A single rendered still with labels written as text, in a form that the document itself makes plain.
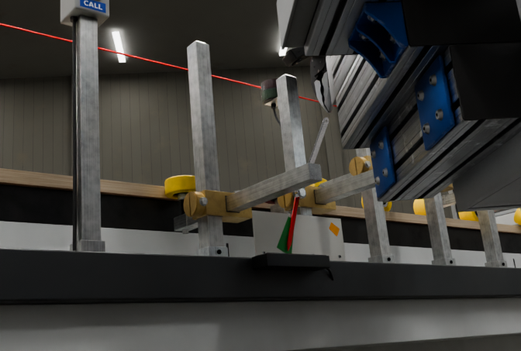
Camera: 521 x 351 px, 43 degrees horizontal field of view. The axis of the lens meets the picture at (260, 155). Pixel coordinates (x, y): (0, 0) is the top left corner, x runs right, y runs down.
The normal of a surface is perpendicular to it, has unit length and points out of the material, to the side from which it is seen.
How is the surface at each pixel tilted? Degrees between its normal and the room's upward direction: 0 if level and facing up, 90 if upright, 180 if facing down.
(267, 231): 90
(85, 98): 90
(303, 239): 90
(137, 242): 90
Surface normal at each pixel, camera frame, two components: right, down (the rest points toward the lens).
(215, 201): 0.63, -0.29
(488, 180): -0.99, 0.06
